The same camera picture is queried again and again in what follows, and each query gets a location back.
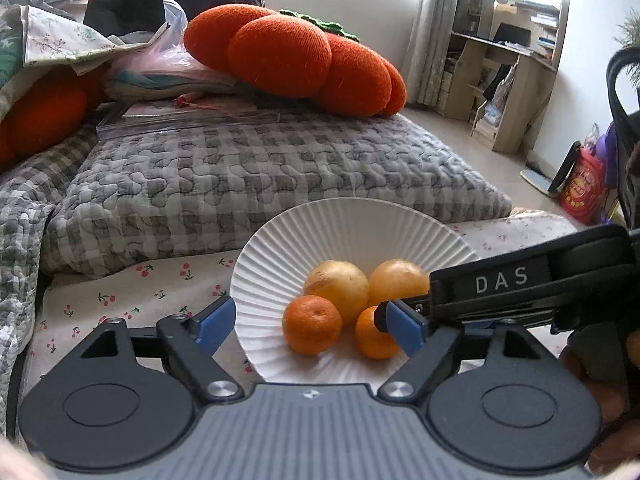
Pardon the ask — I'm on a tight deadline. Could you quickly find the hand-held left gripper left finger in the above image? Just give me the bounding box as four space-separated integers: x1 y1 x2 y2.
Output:
75 295 244 405

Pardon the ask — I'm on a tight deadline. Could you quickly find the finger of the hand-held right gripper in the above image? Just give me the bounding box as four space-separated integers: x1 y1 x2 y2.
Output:
375 254 556 335

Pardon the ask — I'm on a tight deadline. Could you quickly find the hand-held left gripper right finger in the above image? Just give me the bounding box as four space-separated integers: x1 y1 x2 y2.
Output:
376 301 557 404

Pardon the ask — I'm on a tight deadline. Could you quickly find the orange mandarin with stem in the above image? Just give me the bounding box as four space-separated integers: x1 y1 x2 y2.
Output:
355 305 409 360

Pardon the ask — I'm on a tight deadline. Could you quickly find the white ribbed paper plate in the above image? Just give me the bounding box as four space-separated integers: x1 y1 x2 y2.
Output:
230 198 482 384

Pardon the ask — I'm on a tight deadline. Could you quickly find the person's right hand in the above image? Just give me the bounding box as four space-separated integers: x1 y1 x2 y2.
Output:
559 332 640 479

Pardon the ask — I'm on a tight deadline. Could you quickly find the yellow passion fruit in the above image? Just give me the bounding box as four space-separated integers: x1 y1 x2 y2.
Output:
303 260 370 326
368 258 431 312

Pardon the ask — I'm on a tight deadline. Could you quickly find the red printed bag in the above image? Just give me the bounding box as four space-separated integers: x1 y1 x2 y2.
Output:
559 142 609 226

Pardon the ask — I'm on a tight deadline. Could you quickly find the cherry print bed sheet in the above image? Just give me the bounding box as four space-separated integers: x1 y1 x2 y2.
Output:
20 210 587 392

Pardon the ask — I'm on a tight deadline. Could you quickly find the black leaning panel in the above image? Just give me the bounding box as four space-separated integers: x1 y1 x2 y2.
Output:
547 141 584 194

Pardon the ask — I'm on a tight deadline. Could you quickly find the pale flat board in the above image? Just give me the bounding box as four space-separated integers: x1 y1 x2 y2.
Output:
520 169 559 196

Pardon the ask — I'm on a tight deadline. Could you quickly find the purple plastic toy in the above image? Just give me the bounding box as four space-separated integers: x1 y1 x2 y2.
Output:
582 122 622 224

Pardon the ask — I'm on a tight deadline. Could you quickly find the grey checked quilt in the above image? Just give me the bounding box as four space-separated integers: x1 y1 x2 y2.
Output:
0 110 514 411

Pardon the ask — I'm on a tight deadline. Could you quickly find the white hanging bag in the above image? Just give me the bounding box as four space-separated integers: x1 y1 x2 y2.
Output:
482 62 519 129

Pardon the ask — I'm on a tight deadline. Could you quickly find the wooden desk with shelves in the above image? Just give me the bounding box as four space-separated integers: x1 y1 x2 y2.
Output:
440 0 571 154

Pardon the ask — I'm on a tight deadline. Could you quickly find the clear plastic package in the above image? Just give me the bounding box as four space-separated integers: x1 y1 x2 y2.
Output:
96 95 282 137

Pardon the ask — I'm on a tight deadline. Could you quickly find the grey plaid blanket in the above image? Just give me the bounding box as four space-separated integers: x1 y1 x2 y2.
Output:
0 127 101 211

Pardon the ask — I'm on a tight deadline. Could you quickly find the green potted plant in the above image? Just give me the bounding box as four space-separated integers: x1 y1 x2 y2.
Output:
617 10 640 52

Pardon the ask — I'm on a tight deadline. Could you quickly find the stack of folded cloths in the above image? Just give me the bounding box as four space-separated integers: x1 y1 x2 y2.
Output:
102 67 261 104

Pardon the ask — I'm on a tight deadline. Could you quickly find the beige curtain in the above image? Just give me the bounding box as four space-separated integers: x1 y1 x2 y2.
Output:
402 0 477 109

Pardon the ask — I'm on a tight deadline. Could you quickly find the translucent plastic bag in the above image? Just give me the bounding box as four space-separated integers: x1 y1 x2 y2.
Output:
107 0 237 86

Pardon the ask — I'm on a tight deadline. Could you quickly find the plain orange cushion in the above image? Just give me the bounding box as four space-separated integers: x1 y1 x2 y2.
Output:
0 67 109 167

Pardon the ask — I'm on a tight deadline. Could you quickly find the orange knitted pumpkin cushion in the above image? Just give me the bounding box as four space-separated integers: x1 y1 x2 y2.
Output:
183 4 407 119

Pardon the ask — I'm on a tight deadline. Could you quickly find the floral print cloth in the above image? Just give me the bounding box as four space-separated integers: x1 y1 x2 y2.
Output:
0 5 166 111

